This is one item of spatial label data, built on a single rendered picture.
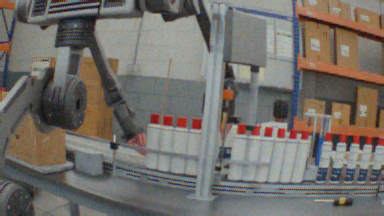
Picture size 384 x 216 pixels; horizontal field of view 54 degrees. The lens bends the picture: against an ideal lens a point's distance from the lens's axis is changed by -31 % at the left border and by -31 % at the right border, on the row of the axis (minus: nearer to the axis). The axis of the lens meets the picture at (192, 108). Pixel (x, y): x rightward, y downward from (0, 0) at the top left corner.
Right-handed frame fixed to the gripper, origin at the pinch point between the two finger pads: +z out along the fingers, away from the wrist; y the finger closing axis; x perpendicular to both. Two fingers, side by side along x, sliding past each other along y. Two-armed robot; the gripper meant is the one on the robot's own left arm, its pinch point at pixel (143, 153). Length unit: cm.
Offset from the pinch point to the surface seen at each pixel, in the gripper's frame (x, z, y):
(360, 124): -90, 82, 372
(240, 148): -32.8, 17.0, -2.6
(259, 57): -56, -5, -7
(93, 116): 150, -88, 270
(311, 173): -52, 43, 2
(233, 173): -26.2, 23.7, -3.1
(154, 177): -0.7, 10.3, -5.6
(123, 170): 9.7, 2.1, -5.7
